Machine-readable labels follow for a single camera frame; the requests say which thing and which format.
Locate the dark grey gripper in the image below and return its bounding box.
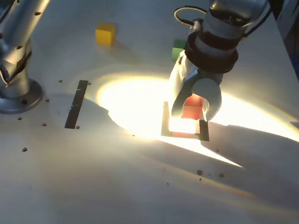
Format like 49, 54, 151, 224
164, 49, 229, 125

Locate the red cube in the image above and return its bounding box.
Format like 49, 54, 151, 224
168, 92, 207, 138

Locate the green cube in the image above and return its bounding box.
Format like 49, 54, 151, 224
170, 38, 188, 63

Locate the yellow cube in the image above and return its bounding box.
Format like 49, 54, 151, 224
94, 21, 116, 46

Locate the black tape square outline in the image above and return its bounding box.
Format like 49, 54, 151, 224
159, 100, 214, 143

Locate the black tape strip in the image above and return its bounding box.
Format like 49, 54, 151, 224
64, 78, 89, 131

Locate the black camera cable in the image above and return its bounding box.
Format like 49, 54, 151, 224
172, 5, 208, 28

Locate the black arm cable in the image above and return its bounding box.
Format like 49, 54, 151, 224
242, 0, 273, 41

